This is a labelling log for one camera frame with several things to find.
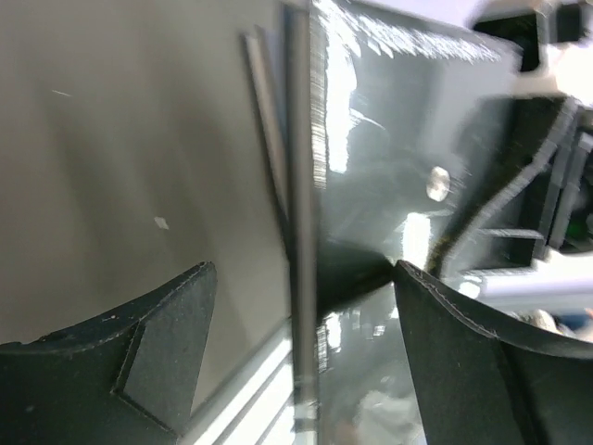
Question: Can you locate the aluminium mounting rail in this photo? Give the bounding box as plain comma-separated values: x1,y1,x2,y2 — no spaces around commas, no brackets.
179,322,293,444

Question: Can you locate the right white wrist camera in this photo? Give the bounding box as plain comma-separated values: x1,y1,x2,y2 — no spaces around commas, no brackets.
467,0,593,94

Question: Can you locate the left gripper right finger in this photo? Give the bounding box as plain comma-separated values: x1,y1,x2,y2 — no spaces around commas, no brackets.
394,261,592,444

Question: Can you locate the black glossy book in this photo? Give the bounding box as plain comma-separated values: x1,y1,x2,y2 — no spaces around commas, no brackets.
246,1,519,444

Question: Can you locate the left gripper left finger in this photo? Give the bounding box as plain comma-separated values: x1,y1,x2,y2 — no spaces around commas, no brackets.
1,262,217,444

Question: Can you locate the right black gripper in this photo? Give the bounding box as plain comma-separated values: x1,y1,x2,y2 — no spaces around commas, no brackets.
430,95,585,278

